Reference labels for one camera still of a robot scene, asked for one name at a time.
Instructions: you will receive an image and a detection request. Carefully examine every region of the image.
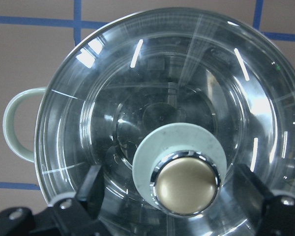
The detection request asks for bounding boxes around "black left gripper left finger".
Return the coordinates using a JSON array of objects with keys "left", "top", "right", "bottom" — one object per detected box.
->
[{"left": 75, "top": 165, "right": 105, "bottom": 219}]

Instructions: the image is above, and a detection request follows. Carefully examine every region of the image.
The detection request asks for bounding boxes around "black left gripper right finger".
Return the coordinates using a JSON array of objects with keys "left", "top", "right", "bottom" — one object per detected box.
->
[{"left": 233, "top": 164, "right": 274, "bottom": 221}]

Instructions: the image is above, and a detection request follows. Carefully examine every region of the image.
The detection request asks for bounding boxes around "glass pot lid with knob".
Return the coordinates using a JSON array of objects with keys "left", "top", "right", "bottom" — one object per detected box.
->
[{"left": 34, "top": 8, "right": 295, "bottom": 236}]

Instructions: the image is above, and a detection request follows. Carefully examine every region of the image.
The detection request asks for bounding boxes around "pale green electric pot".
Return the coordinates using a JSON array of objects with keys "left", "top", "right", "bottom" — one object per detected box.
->
[{"left": 2, "top": 7, "right": 295, "bottom": 236}]

